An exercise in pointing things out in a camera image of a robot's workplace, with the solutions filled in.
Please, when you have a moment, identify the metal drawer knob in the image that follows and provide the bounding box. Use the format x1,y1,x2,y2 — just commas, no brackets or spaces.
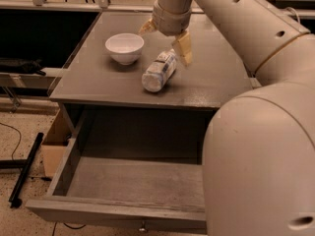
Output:
138,221,148,233

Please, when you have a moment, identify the black cloth on rail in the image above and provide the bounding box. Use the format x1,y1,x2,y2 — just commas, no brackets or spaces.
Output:
0,58,46,76

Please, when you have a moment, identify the black floor cable left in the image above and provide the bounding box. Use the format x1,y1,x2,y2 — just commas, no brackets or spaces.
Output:
0,121,23,161

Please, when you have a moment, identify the blue white plastic bottle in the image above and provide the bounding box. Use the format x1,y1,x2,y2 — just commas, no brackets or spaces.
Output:
142,49,177,92

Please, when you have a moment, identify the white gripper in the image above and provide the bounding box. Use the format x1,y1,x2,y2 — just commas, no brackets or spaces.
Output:
138,1,192,66

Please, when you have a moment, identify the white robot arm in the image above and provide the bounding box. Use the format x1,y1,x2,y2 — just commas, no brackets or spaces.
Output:
142,0,315,236

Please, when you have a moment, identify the grey wooden cabinet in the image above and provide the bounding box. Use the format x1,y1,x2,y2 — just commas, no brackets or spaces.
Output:
50,12,252,147

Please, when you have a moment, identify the open grey top drawer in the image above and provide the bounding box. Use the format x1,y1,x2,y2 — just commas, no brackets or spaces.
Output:
27,133,207,234

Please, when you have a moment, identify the black metal stand base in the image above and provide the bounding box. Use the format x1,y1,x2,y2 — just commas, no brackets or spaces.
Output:
0,133,43,208

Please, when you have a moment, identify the white cable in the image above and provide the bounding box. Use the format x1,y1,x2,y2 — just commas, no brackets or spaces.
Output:
283,6,302,26

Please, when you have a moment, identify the white ceramic bowl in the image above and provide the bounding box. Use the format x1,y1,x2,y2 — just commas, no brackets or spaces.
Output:
105,33,145,65

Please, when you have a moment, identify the cardboard box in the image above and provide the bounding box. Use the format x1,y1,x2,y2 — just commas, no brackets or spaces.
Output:
41,110,71,178

